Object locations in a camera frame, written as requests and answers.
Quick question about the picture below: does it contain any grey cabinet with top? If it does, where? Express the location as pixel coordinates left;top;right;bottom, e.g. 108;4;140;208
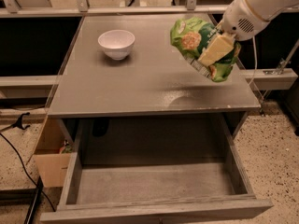
47;13;262;147

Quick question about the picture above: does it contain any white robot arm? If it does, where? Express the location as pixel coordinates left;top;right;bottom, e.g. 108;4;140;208
198;0;299;67

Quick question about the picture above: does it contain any black clamp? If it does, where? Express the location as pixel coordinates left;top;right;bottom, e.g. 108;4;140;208
0;112;30;133

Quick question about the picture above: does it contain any white bowl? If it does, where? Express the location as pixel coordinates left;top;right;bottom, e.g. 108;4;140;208
98;30;135;61

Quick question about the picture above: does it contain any green rice chip bag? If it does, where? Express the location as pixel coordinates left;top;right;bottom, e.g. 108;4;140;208
170;17;241;82

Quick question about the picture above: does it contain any cardboard box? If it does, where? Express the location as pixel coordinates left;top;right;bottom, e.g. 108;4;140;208
33;118;73;188

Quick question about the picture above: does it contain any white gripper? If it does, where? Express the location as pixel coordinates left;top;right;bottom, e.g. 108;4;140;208
198;0;268;66

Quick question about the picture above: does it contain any white hanging cable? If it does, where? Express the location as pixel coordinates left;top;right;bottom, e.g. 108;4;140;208
247;35;259;86

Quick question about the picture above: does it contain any small item in box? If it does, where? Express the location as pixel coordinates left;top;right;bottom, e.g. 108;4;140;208
59;140;72;154

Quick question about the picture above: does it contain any open grey wooden drawer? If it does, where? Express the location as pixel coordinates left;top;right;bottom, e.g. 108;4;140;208
40;114;273;224

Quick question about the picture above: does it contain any black floor cable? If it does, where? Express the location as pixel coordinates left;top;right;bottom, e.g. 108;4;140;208
0;132;57;213

